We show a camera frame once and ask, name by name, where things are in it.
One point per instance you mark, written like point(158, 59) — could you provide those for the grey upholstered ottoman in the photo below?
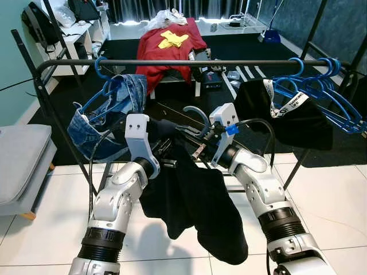
point(23, 160)

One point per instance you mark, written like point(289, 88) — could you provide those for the black backpack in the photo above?
point(40, 26)

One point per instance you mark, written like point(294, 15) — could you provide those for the black metal clothes rack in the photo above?
point(229, 61)

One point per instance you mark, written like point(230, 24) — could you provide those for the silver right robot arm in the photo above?
point(264, 195)

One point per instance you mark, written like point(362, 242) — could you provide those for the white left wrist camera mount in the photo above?
point(137, 134)

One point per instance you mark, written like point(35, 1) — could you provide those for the crumpled white plastic bag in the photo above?
point(166, 20)

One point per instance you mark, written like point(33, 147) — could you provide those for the white shelf unit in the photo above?
point(74, 43)

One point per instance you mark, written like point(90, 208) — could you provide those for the black power adapter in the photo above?
point(230, 24)

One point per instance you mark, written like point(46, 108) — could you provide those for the white soft bundle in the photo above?
point(63, 14)

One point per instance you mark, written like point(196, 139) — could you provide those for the blue plastic hanger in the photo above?
point(334, 69)
point(339, 70)
point(96, 66)
point(328, 67)
point(285, 86)

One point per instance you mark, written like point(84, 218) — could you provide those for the dark curtain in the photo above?
point(183, 8)

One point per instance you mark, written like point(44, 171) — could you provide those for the blue denim shorts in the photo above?
point(132, 91)

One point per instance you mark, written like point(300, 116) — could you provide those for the plain black garment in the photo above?
point(195, 200)

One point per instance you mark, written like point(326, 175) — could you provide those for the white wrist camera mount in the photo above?
point(223, 117)
point(137, 134)

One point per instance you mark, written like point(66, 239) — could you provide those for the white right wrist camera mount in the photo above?
point(223, 117)

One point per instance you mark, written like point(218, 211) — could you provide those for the black electronic box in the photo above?
point(212, 77)

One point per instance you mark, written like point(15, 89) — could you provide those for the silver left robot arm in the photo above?
point(112, 212)

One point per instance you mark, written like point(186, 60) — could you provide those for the red cloth with yellow print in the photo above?
point(166, 57)

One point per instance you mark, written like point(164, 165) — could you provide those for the black fabric bag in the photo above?
point(84, 10)

